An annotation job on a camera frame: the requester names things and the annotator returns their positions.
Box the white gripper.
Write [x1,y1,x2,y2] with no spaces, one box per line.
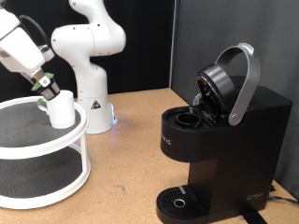
[0,26,53,90]

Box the white mug green-taped handle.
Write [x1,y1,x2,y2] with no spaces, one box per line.
[36,90,77,130]

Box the black Keurig coffee machine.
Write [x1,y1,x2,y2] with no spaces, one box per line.
[155,42,293,224]

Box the white two-tier turntable shelf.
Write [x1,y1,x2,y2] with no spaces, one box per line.
[0,95,92,210]

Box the black backdrop curtain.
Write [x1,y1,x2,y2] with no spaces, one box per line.
[0,0,176,104]

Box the clear water reservoir black lid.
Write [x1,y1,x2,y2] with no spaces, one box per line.
[230,75,258,91]

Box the grey partition panel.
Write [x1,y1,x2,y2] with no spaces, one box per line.
[170,0,299,200]

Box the black tape strip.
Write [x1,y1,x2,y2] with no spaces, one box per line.
[237,203,269,224]

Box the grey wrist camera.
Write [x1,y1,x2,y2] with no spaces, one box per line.
[36,44,56,63]

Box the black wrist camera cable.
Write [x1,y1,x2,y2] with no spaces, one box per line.
[18,14,52,49]

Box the coffee machine power cable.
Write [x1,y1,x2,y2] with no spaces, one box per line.
[267,195,299,206]

